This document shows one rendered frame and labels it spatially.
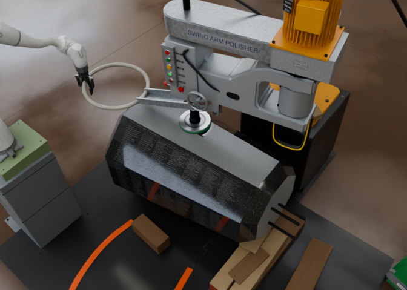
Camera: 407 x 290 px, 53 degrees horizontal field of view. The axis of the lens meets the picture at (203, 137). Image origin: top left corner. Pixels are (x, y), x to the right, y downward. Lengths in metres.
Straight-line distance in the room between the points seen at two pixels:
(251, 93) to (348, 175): 1.69
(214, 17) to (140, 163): 1.18
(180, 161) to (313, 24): 1.32
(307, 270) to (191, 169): 1.11
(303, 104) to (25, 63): 3.70
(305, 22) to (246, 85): 0.58
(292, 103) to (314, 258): 1.33
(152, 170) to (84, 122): 1.55
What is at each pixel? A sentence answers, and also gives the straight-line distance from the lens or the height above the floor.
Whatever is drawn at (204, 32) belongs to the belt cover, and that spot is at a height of 1.66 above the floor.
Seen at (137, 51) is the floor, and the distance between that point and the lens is 4.94.
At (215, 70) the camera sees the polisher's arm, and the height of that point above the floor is 1.39.
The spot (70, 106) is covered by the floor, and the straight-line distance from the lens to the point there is 4.41.
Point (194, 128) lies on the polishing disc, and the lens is 2.74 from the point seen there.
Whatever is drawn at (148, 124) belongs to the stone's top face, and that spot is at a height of 0.83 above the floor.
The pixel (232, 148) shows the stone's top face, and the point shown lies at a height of 0.83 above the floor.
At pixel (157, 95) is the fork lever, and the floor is 0.92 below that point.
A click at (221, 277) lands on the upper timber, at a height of 0.20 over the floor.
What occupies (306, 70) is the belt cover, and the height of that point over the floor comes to 1.61.
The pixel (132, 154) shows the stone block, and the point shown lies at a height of 0.67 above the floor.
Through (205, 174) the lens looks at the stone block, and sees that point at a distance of 2.60.
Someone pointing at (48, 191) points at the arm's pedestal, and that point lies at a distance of 3.09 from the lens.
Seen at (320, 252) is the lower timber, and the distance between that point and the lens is 3.16.
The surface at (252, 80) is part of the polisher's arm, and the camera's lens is 2.20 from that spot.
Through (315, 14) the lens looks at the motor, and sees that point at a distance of 1.79.
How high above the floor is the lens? 2.84
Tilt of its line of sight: 48 degrees down
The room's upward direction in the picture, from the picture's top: 3 degrees counter-clockwise
